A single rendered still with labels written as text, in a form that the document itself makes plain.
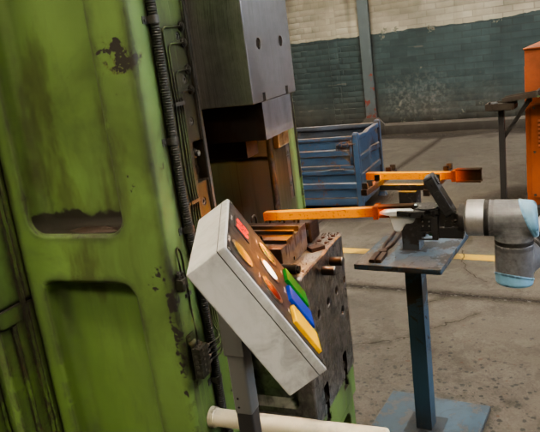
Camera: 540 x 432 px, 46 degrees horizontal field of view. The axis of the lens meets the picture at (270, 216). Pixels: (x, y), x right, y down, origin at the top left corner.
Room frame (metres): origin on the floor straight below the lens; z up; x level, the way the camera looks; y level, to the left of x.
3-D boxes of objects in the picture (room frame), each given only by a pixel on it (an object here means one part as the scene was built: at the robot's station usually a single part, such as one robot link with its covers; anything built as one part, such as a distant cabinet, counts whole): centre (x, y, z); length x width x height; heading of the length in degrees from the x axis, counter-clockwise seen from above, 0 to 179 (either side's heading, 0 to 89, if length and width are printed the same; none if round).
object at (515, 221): (1.47, -0.58, 1.02); 0.12 x 0.09 x 0.10; 66
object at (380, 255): (2.29, -0.47, 0.75); 0.60 x 0.04 x 0.01; 153
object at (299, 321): (1.04, -0.03, 1.01); 0.07 x 0.05 x 0.07; 1
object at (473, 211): (1.51, -0.50, 1.02); 0.10 x 0.05 x 0.09; 156
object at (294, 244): (1.77, 0.13, 0.96); 0.42 x 0.20 x 0.09; 66
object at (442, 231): (1.54, -0.43, 1.02); 0.12 x 0.08 x 0.09; 66
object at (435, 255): (2.14, -0.49, 0.74); 0.40 x 0.30 x 0.02; 149
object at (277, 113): (1.77, 0.13, 1.32); 0.42 x 0.20 x 0.10; 66
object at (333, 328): (1.82, 0.12, 0.69); 0.56 x 0.38 x 0.45; 66
